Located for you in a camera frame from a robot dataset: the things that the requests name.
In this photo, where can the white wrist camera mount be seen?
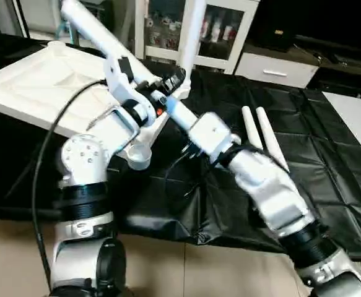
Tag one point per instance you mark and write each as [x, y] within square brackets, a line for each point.
[211, 133]
[118, 80]

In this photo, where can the black plastic mat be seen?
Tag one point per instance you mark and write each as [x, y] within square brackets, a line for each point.
[335, 173]

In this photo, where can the white plastic table top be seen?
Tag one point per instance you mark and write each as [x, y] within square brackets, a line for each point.
[31, 86]

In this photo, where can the white glass door cabinet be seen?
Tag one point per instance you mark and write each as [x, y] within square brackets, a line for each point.
[230, 62]

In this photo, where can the white side table black legs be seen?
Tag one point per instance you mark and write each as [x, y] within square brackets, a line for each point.
[356, 117]

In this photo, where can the black box device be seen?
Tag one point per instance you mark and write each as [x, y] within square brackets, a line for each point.
[276, 31]

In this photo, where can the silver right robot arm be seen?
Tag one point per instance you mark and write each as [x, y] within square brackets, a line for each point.
[267, 185]

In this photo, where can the white plastic table leg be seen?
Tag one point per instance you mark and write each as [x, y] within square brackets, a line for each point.
[268, 133]
[93, 28]
[249, 127]
[192, 37]

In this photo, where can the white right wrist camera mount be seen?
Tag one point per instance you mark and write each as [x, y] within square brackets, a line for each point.
[211, 133]

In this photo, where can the teal floor stand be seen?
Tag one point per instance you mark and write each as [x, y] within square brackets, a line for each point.
[65, 31]

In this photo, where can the white drawer unit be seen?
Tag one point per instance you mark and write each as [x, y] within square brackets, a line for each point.
[276, 69]

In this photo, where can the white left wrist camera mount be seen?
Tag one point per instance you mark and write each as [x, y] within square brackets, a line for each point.
[118, 80]

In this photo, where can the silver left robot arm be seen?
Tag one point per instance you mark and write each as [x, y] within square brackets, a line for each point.
[84, 161]

